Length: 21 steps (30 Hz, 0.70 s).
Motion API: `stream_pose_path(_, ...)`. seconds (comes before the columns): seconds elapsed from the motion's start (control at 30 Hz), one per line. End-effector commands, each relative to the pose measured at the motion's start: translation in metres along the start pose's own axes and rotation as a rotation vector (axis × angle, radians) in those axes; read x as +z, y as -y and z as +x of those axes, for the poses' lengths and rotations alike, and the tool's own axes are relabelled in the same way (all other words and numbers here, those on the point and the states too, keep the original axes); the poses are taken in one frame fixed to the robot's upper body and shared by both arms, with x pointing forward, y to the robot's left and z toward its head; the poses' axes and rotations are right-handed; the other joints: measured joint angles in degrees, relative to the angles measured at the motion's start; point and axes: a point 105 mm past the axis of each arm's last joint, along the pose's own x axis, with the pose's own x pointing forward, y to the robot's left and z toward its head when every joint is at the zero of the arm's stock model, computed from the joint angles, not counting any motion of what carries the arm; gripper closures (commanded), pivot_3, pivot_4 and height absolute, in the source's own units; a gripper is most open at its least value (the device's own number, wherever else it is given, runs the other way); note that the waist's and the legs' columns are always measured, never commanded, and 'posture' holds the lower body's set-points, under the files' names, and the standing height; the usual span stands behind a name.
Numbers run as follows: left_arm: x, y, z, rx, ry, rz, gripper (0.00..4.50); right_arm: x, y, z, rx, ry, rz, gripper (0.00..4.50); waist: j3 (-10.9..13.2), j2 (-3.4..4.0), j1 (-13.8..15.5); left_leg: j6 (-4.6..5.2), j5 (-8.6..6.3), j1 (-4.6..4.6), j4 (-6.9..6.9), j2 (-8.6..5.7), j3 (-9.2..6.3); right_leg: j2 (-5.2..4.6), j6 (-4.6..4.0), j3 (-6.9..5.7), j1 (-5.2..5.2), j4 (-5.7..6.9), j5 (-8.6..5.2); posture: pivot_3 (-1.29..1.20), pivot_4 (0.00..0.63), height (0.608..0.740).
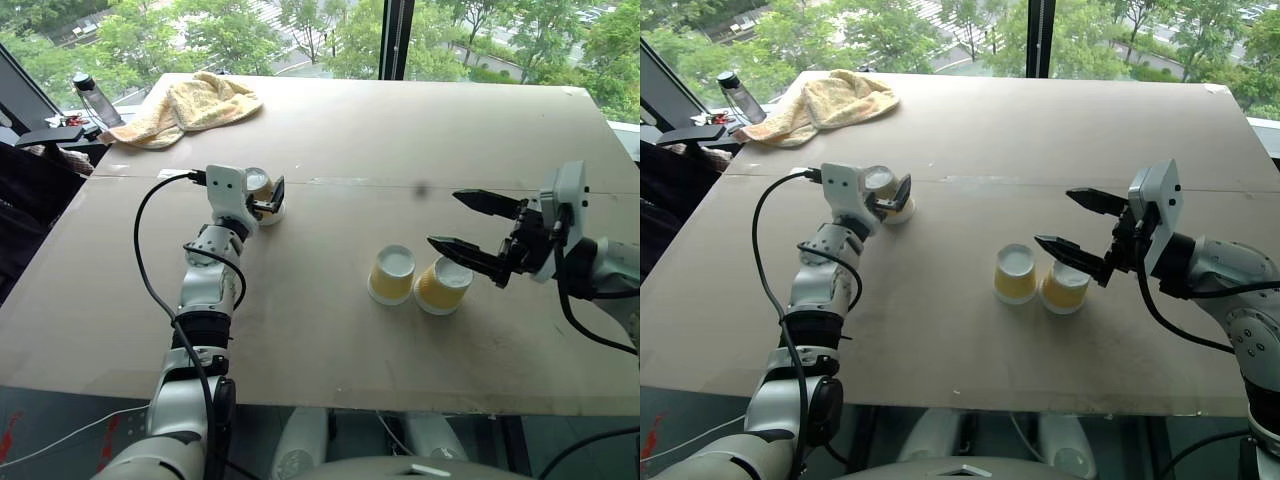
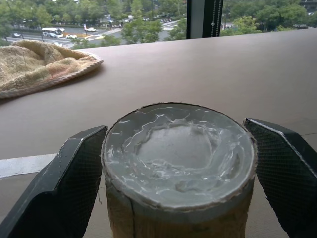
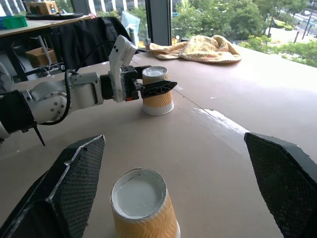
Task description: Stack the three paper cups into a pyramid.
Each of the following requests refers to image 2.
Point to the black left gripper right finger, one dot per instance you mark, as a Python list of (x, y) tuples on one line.
[(287, 173)]

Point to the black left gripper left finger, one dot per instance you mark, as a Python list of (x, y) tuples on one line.
[(62, 188)]

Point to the wooden cylinder with grey top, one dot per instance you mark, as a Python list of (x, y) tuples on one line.
[(178, 171)]

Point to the beige knitted cloth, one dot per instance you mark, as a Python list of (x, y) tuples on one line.
[(37, 67)]

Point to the black window frame post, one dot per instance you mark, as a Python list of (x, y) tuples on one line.
[(195, 18)]

